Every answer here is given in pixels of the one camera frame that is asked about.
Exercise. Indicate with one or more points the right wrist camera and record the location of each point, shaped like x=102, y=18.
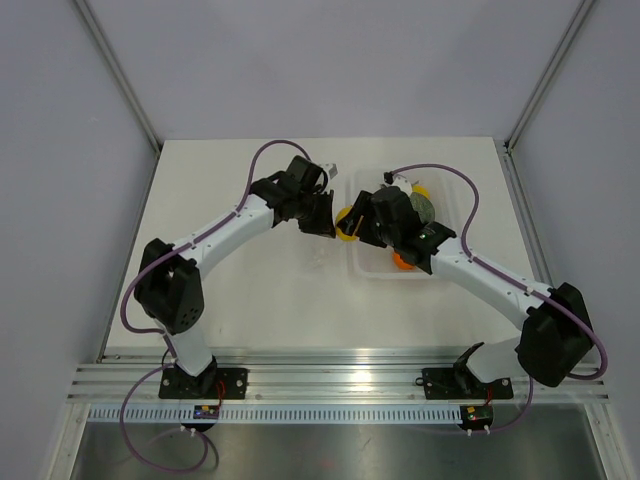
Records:
x=403, y=184

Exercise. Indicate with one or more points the clear zip top bag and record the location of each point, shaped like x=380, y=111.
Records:
x=322, y=253

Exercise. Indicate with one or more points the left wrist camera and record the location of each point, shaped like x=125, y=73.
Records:
x=331, y=169

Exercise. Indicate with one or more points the white slotted cable duct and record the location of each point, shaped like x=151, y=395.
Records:
x=296, y=414

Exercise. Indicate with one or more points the green netted melon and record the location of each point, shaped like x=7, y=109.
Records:
x=424, y=208

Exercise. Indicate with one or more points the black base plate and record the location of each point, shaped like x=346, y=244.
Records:
x=225, y=382
x=448, y=383

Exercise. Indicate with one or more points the aluminium front rail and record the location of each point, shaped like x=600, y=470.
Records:
x=334, y=376

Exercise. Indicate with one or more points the yellow lemon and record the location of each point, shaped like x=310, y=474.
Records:
x=342, y=227
x=420, y=190

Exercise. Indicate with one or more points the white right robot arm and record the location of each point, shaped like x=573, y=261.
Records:
x=554, y=329

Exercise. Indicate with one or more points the orange fruit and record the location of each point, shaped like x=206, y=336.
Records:
x=401, y=263

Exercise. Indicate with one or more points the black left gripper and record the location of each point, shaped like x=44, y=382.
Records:
x=324, y=226

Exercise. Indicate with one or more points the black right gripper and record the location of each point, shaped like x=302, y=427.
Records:
x=363, y=207

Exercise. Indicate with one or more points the aluminium frame post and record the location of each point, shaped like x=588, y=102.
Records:
x=560, y=54
x=96, y=32

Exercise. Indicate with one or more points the white perforated plastic basket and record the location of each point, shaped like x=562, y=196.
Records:
x=376, y=263

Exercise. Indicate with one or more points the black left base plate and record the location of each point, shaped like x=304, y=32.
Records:
x=225, y=382

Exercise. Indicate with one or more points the right aluminium frame post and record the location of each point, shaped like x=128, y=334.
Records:
x=560, y=54

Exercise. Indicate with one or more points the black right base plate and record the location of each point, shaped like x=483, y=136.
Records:
x=448, y=383

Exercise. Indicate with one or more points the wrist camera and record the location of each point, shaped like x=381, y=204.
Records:
x=331, y=169
x=403, y=184

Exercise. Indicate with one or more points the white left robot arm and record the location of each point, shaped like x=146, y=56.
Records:
x=170, y=284

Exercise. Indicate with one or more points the left aluminium frame post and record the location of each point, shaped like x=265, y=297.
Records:
x=96, y=32

